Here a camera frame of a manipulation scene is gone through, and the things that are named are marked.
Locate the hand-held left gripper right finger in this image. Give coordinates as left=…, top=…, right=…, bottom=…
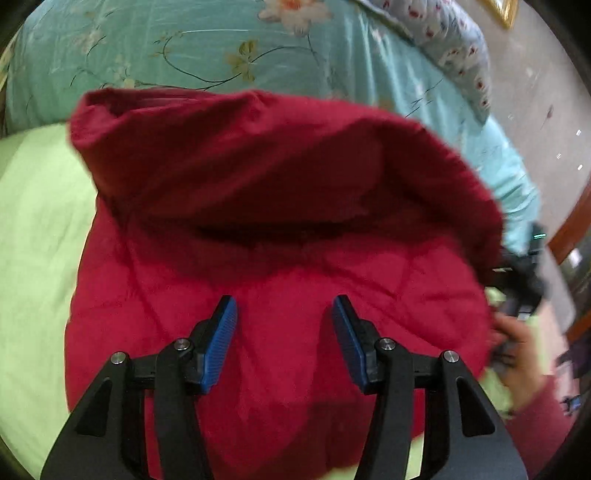
left=332, top=295, right=529, bottom=480

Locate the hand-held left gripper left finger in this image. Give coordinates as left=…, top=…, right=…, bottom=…
left=41, top=295, right=239, bottom=480

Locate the red quilted jacket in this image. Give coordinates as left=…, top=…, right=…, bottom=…
left=65, top=88, right=506, bottom=480

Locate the person's right forearm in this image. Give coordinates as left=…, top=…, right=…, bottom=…
left=508, top=371, right=583, bottom=480

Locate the person's right hand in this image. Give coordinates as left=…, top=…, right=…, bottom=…
left=490, top=315, right=548, bottom=412

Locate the brown wooden furniture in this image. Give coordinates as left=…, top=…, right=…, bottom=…
left=549, top=182, right=591, bottom=342

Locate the light green bed sheet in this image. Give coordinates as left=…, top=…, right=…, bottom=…
left=0, top=124, right=100, bottom=478

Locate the teal floral quilt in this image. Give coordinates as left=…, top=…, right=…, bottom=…
left=4, top=0, right=541, bottom=257

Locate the gold picture frame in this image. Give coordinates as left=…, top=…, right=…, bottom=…
left=479, top=0, right=519, bottom=29

